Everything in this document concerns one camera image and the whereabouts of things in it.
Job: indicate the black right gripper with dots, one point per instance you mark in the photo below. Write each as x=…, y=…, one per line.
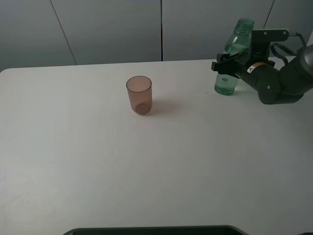
x=261, y=76

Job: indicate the green transparent water bottle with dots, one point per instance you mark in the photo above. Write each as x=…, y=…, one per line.
x=238, y=42

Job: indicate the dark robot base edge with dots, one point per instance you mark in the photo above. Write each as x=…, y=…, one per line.
x=176, y=230

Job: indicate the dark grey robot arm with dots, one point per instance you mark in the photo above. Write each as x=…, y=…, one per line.
x=296, y=77

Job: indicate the pink translucent plastic cup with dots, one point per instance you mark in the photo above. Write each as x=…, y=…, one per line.
x=139, y=90

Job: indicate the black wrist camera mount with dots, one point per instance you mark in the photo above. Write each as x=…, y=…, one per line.
x=261, y=40

